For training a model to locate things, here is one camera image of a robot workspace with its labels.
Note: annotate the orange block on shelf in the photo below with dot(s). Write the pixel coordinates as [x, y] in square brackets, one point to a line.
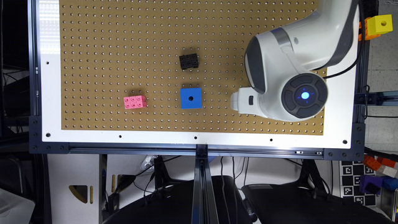
[371, 163]

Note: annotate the blue cube block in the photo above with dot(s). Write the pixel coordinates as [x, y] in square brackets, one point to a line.
[190, 98]

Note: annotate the pink studded block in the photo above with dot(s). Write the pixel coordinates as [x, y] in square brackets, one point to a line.
[132, 102]

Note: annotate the blue block on shelf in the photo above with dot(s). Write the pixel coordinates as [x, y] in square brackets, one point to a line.
[389, 183]

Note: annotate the right black chair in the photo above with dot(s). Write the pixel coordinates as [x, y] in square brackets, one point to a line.
[288, 204]

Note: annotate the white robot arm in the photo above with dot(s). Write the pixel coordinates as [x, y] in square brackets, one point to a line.
[280, 63]

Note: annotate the black chair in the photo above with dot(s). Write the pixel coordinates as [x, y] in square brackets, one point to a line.
[177, 207]
[288, 204]

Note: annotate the brown pegboard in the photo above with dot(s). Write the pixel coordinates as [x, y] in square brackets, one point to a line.
[113, 49]

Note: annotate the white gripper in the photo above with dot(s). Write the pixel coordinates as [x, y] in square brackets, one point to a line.
[245, 101]

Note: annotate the black studded block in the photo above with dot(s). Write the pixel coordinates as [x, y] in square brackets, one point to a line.
[188, 61]

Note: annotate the aluminium table frame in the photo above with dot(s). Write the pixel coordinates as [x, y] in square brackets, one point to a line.
[343, 125]

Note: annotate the left black chair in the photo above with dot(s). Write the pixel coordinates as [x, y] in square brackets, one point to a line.
[177, 207]

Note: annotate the fiducial marker board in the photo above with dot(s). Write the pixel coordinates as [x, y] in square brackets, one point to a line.
[350, 173]

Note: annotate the purple block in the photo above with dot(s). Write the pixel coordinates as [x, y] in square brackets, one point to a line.
[369, 184]

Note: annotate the yellow cube block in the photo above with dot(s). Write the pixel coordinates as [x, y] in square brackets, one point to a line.
[380, 24]

